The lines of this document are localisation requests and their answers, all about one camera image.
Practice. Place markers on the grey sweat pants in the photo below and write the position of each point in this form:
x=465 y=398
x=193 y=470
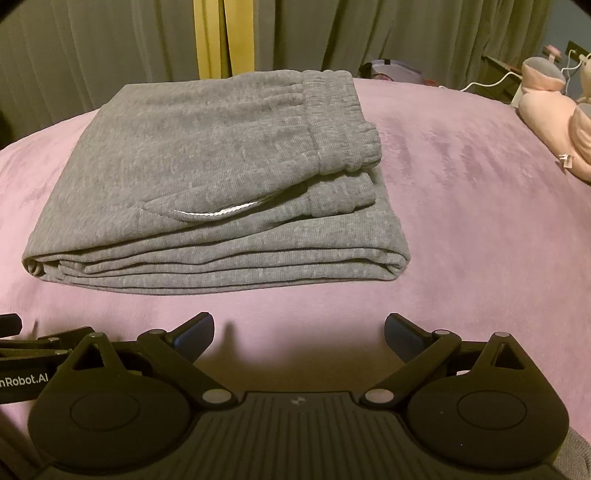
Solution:
x=194 y=184

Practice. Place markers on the dark bedside furniture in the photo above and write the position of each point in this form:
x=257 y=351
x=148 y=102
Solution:
x=501 y=69

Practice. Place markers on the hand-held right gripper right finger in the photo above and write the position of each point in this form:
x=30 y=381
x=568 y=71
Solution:
x=406 y=337

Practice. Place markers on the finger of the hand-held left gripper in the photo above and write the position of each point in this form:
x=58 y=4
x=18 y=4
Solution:
x=41 y=346
x=10 y=324

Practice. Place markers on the pink plush toy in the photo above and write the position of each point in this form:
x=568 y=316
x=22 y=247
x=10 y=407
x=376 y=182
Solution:
x=551 y=106

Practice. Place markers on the grey-green curtain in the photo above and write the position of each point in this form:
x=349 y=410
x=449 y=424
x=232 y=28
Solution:
x=115 y=41

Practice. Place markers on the yellow curtain band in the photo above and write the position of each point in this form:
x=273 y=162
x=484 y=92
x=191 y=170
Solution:
x=211 y=37

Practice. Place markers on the pink plush blanket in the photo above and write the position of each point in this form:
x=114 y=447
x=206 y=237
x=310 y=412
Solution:
x=461 y=221

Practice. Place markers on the small pink ornament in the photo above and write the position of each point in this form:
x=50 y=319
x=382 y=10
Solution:
x=552 y=51

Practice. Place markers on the grey cloth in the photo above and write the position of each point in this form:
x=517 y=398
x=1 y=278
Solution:
x=577 y=457

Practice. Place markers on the clear lidded storage box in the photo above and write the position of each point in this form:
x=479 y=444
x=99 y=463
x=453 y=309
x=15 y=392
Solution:
x=392 y=70

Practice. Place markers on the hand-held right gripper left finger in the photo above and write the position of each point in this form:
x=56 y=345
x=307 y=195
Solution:
x=196 y=336

